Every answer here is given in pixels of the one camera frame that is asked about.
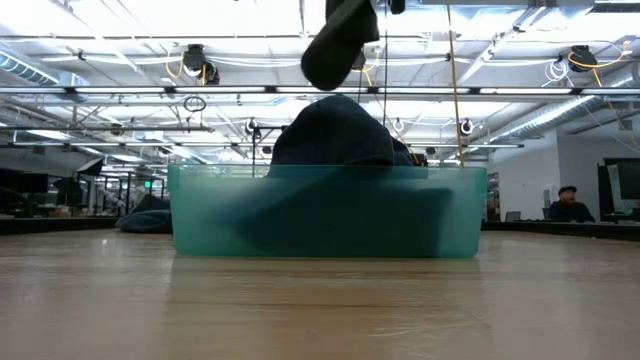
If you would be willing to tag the grey laptop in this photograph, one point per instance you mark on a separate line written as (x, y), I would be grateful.
(513, 216)

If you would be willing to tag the black computer case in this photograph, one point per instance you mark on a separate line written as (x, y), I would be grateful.
(421, 160)

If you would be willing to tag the black background workstation frames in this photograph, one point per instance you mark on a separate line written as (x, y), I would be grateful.
(127, 197)

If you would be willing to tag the dark green cap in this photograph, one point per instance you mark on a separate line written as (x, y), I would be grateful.
(335, 50)

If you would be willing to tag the black background gantry frame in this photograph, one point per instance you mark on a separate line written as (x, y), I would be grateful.
(254, 150)

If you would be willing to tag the black aluminium rig frame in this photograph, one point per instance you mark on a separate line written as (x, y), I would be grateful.
(50, 226)

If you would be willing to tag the person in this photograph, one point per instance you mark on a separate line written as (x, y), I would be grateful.
(570, 212)

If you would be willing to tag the black background monitors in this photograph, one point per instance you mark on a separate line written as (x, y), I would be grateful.
(25, 182)

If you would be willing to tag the silver ventilation duct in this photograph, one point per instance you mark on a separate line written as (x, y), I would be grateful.
(550, 117)
(30, 70)

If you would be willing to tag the black computer monitor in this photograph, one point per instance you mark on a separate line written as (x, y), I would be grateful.
(627, 180)

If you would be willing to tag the teal translucent plastic bin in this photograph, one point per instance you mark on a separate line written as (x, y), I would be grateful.
(200, 225)

